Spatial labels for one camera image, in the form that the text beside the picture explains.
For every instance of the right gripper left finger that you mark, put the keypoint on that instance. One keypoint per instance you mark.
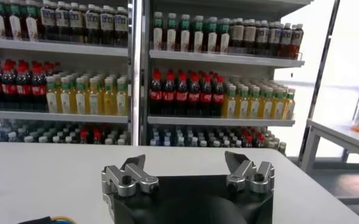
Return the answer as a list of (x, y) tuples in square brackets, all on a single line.
[(130, 179)]

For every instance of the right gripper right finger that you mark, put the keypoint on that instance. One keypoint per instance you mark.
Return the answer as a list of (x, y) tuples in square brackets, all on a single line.
[(249, 176)]

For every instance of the small cola bottle red cap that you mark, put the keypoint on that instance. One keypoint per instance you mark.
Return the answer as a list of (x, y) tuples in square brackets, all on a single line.
[(97, 137), (83, 137)]

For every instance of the white metal shelf rack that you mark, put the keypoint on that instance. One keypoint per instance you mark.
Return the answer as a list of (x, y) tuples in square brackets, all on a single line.
[(60, 116), (212, 121)]

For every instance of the yellow juice bottle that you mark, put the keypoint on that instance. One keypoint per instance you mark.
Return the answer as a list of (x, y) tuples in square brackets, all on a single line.
[(267, 108), (122, 103), (254, 107), (80, 102), (94, 102), (229, 106), (51, 100), (66, 101), (109, 103), (242, 107), (289, 109), (278, 108)]

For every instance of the black diagonal window bar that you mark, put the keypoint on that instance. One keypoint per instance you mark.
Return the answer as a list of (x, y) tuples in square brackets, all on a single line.
[(319, 76)]

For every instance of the dark bottle beige label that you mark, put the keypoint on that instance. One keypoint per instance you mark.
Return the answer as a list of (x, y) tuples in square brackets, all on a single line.
[(237, 38), (250, 39)]

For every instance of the reddish tea bottle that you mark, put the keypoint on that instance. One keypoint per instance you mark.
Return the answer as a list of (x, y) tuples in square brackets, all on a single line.
[(296, 42)]

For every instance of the grey metal frame table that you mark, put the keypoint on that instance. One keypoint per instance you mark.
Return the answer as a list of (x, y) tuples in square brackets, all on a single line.
[(334, 134)]

